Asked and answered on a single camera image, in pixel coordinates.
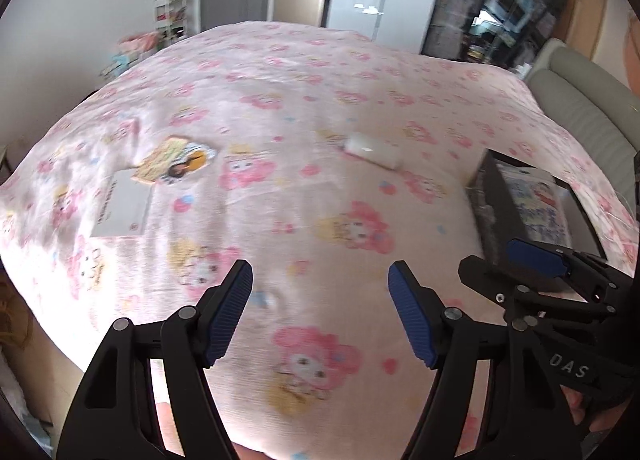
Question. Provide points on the clear plastic cartoon packet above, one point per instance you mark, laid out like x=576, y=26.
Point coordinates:
x=537, y=205

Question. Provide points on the pink plush pile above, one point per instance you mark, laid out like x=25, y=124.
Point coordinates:
x=132, y=52

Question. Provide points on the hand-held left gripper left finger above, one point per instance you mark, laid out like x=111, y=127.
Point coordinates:
x=227, y=310

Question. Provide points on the black cardboard shoe box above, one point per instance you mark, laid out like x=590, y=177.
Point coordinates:
x=492, y=205

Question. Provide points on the person's right hand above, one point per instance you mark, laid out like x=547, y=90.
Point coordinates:
x=575, y=397

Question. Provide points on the pink printed blanket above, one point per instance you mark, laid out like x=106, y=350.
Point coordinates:
x=275, y=104

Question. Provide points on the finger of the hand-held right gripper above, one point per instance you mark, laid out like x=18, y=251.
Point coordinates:
x=537, y=257
x=505, y=285

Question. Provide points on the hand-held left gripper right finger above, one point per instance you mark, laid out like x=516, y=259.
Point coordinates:
x=412, y=315

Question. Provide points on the white shelf rack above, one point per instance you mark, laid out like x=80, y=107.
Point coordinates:
x=170, y=4

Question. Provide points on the cartoon printed card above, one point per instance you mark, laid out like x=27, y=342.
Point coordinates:
x=175, y=162

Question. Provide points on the grey-green sofa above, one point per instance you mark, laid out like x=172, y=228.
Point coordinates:
x=585, y=89

